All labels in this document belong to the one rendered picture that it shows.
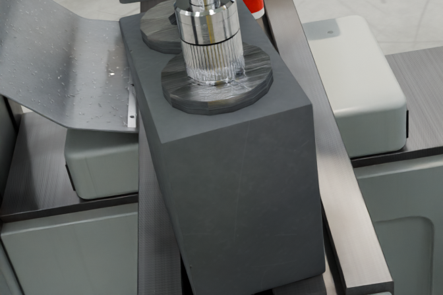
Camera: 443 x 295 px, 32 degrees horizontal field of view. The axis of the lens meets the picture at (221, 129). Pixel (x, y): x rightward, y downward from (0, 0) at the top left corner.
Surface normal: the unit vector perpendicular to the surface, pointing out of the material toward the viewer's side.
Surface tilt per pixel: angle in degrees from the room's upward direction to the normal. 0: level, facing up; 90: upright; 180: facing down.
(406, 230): 90
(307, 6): 0
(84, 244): 90
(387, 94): 0
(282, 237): 90
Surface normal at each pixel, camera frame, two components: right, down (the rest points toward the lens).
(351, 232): -0.14, -0.80
